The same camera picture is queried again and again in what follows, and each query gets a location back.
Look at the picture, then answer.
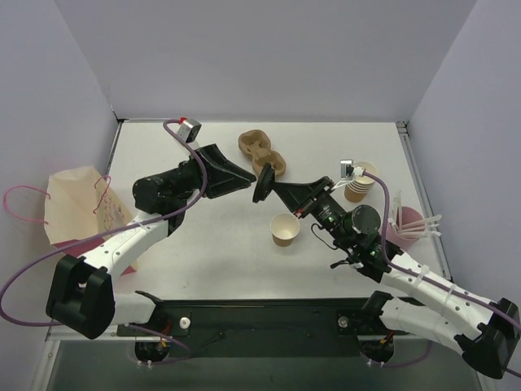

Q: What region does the pink cup with straws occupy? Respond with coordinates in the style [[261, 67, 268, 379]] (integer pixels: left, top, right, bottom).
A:
[[386, 191, 442, 249]]

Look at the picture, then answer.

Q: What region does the cream and pink paper bag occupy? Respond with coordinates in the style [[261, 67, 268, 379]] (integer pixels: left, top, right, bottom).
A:
[[3, 165, 139, 276]]

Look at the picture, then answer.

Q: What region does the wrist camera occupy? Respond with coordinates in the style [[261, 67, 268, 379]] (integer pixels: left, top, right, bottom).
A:
[[177, 117, 202, 143], [340, 159, 356, 181]]

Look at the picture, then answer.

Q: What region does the stack of brown paper cups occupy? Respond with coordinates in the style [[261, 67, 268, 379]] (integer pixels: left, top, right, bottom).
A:
[[344, 161, 379, 203]]

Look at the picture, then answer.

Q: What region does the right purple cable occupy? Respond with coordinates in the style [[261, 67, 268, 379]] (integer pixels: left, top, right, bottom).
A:
[[357, 169, 521, 378]]

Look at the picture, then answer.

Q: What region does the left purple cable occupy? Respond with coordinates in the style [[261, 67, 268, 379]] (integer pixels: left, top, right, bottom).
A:
[[0, 117, 212, 367]]

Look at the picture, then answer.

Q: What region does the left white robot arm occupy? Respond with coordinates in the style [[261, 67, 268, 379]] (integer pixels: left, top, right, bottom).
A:
[[46, 144, 256, 339]]

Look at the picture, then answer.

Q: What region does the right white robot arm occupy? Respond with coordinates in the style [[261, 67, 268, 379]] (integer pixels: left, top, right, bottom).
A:
[[274, 177, 520, 380]]

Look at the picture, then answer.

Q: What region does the brown pulp cup carrier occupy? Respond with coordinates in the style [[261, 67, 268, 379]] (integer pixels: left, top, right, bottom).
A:
[[238, 130, 287, 178]]

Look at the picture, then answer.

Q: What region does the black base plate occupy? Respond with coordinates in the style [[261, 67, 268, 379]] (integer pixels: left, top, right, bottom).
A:
[[143, 297, 390, 358]]

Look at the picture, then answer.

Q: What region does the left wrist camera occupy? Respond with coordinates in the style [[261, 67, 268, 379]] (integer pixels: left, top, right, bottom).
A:
[[177, 117, 202, 143]]

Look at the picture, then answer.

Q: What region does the purple cable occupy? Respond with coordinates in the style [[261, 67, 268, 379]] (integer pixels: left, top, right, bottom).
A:
[[357, 169, 521, 378], [0, 117, 212, 367]]

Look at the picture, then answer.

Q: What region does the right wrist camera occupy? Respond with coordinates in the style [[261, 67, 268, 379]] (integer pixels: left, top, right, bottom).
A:
[[340, 159, 356, 181]]

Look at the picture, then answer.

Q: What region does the black cup lid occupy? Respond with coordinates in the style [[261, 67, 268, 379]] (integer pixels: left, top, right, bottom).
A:
[[252, 163, 275, 204]]

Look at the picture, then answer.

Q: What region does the aluminium frame rail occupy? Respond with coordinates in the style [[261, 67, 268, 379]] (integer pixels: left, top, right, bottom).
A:
[[396, 120, 485, 339]]

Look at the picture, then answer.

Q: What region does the single brown paper cup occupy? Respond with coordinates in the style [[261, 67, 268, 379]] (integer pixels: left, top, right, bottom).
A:
[[270, 213, 300, 247]]

